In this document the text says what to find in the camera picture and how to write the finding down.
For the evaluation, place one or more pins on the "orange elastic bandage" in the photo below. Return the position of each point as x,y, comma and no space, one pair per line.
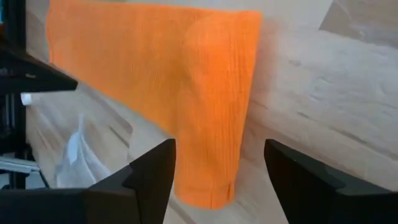
155,62

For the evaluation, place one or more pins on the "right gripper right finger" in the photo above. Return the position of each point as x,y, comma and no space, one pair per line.
311,199

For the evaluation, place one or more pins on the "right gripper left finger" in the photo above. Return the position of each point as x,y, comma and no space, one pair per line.
140,193

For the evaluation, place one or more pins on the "clear plastic bag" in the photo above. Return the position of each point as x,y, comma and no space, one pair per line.
77,155

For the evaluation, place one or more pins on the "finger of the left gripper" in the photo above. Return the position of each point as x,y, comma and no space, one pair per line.
28,74

